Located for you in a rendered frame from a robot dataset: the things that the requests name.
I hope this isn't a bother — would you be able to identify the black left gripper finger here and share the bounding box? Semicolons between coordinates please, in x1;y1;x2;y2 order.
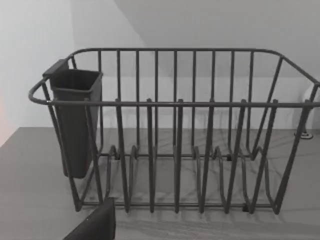
62;196;117;240

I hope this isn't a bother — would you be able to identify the dark grey cutlery holder cup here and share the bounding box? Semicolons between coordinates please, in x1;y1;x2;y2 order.
42;59;104;179

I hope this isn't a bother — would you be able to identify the dark grey wire dish rack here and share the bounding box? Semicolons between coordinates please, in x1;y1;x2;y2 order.
28;47;320;215

